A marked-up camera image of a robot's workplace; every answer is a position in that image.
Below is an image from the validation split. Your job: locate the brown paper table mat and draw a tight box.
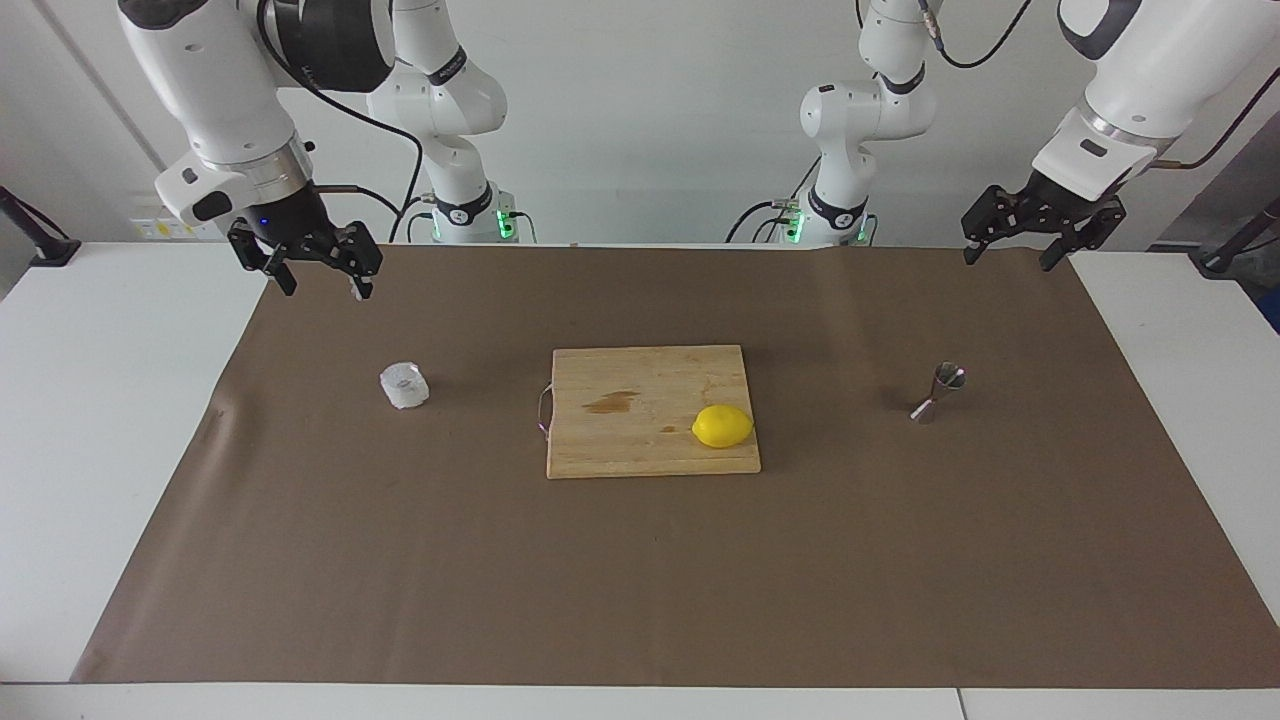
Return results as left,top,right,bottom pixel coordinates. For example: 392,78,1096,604
70,243,1280,689

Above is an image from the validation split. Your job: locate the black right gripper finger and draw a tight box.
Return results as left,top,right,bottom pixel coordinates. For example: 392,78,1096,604
228,220,299,297
335,222,384,301

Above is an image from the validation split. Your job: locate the wooden cutting board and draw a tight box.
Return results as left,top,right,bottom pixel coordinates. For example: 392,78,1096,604
537,345,762,480

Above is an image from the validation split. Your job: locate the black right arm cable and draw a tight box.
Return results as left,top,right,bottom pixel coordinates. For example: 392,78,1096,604
258,0,426,244

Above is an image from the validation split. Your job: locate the steel jigger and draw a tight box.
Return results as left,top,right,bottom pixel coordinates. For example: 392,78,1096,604
909,362,968,425

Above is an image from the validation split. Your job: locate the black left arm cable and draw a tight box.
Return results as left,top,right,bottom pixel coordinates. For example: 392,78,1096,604
918,0,1280,171

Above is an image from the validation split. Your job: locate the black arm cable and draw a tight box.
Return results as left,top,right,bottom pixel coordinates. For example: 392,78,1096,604
918,0,1280,171
258,0,426,244

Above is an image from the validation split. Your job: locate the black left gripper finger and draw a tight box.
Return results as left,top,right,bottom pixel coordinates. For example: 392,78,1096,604
962,185,1031,266
1040,198,1128,273

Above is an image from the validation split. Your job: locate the black base cable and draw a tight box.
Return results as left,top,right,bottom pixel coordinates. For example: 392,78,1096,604
727,198,806,244

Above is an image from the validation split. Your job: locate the yellow lemon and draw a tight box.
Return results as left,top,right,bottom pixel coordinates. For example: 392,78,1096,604
691,404,755,449

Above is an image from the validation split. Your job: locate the black clamp stand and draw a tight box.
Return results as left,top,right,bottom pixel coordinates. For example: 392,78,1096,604
1190,195,1280,278
0,185,81,268

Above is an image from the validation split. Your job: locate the white wall socket strip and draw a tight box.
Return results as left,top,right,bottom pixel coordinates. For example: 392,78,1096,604
130,205,226,242

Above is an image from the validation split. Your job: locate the clear plastic cup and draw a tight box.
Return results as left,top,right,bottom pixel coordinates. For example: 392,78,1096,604
379,361,431,410

